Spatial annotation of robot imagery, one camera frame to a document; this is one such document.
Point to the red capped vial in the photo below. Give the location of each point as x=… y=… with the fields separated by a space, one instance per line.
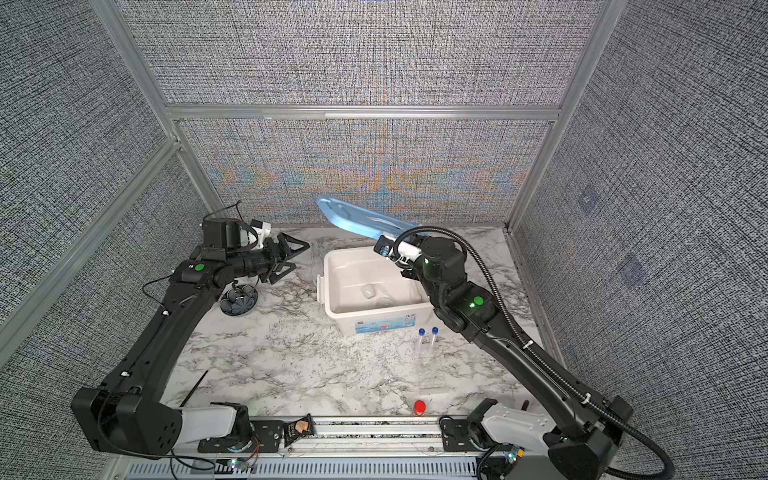
x=419 y=408

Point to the white plastic storage bin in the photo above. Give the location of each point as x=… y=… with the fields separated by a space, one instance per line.
x=346 y=271

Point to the blue plastic bin lid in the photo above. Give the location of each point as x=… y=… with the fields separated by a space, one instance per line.
x=360 y=221

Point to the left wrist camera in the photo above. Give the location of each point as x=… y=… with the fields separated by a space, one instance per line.
x=234 y=234

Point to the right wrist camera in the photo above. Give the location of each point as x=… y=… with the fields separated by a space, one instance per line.
x=402 y=253

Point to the small white ceramic dish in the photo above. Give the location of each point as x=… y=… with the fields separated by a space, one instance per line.
x=368 y=291

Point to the aluminium front rail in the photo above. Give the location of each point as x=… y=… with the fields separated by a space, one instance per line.
x=347 y=447

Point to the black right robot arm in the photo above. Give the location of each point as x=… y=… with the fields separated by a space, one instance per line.
x=588 y=428

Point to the dark pleated filter bowl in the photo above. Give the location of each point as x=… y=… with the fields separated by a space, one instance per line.
x=239 y=300

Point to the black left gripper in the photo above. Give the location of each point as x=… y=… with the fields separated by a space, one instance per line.
x=286 y=252

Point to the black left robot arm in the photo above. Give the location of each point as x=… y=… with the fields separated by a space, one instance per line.
x=125 y=414

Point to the small circuit board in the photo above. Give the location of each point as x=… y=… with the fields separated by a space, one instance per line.
x=298 y=429

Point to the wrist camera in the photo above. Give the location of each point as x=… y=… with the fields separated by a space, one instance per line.
x=234 y=234
x=402 y=253

